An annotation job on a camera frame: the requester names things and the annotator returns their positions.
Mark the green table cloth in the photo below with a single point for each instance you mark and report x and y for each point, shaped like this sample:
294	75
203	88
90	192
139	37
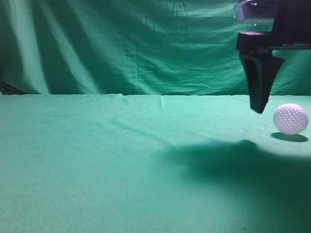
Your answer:
150	164

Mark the green backdrop cloth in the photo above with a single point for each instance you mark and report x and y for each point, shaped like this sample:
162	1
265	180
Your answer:
129	47

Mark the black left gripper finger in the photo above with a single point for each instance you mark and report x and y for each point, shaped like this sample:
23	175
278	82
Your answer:
261	71

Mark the white dimpled golf ball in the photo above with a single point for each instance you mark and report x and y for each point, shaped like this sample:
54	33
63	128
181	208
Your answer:
290	119

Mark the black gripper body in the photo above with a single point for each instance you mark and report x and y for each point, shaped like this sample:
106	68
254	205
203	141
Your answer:
290	20

